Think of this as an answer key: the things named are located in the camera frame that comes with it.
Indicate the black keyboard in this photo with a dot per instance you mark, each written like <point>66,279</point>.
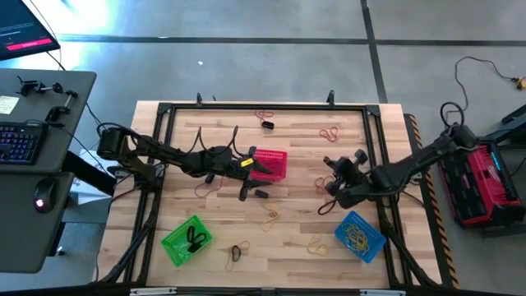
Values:
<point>20,144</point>

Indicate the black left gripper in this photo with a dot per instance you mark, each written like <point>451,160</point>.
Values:
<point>240,168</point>

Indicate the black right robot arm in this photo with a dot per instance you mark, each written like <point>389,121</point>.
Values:
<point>411,168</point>

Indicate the black wide rubber band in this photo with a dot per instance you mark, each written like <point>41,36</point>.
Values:
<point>191,234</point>
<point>209,177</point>
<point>232,252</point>
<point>200,238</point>

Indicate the green plastic basket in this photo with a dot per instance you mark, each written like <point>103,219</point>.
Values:
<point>172,246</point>

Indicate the white paper sheet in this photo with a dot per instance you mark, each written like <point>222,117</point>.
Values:
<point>88,193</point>

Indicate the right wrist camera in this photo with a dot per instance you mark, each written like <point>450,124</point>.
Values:
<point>361,156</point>

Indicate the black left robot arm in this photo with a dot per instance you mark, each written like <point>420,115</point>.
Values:
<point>164,153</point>

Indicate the black yellow hazard strip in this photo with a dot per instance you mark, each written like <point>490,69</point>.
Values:
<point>440,230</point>

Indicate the black clip table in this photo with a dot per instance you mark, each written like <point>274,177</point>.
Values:
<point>261,193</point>

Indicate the grey desk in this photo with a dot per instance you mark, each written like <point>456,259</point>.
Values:
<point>24,230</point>

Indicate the silver aluminium profile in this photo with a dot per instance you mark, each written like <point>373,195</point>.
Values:
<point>152,291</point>
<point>382,292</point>

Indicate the yellow plug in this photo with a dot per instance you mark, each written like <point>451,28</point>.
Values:
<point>521,83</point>

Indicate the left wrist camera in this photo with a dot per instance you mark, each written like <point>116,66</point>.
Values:
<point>252,150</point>

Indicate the black clip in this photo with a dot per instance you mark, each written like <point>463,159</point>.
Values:
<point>268,125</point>
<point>194,248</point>

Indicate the black metal stand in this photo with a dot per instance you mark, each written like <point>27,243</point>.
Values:
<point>515,115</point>

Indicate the red and black tool case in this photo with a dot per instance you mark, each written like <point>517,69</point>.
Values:
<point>485,177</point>

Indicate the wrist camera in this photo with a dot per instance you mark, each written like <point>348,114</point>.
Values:
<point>361,156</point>
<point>252,150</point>

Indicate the black computer mouse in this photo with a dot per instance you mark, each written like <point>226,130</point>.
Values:
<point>45,193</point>

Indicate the red plastic basket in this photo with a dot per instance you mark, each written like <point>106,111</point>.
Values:
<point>275,158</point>

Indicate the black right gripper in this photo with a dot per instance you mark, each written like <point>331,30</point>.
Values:
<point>353,185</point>

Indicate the black screw clamp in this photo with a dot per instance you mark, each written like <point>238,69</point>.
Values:
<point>57,112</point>
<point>29,87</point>

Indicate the blue plastic basket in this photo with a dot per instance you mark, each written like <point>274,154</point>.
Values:
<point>378,240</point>

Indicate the computer monitor with red bar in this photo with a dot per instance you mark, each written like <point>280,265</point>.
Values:
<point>20,29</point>

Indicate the black table clamp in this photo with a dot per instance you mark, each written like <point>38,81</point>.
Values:
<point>330,98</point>
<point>199,99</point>

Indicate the black desk support beam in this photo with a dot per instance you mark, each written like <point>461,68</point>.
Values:
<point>88,172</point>

